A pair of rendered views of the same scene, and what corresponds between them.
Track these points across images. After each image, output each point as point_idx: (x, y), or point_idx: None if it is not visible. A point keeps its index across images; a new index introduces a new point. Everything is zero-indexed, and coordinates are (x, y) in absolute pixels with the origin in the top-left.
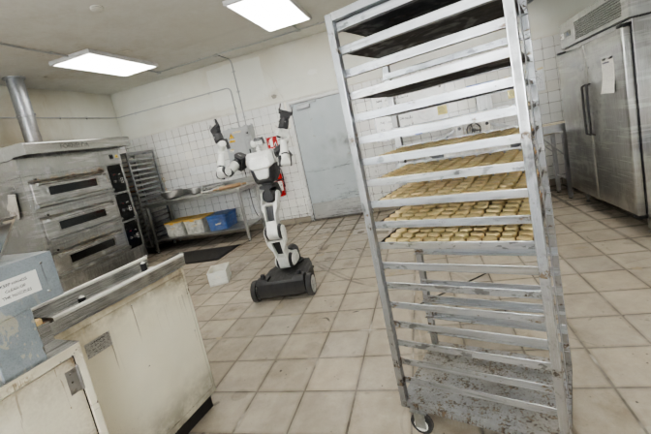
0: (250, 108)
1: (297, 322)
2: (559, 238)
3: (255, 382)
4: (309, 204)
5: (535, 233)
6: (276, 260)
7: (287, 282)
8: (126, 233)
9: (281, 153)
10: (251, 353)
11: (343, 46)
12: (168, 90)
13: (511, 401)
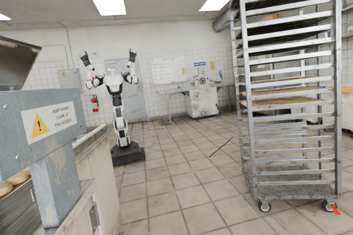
0: (78, 59)
1: (145, 174)
2: (246, 126)
3: (142, 212)
4: (112, 117)
5: (338, 95)
6: (118, 141)
7: (130, 153)
8: None
9: (132, 75)
10: (125, 196)
11: None
12: (13, 39)
13: (313, 181)
